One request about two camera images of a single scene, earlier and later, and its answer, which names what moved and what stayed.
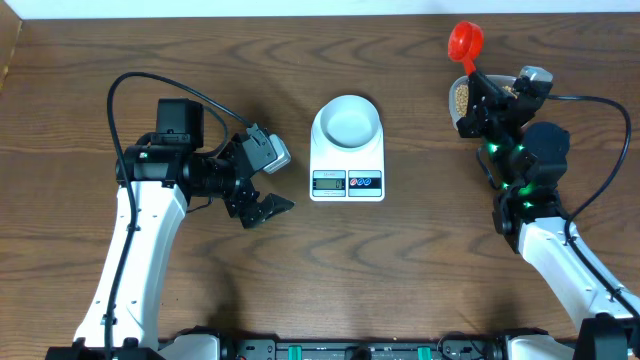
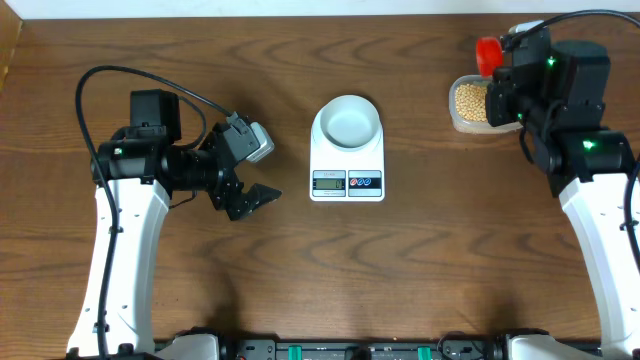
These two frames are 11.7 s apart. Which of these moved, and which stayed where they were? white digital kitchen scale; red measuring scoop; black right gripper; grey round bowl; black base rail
Moved: red measuring scoop; black right gripper
Stayed: grey round bowl; white digital kitchen scale; black base rail
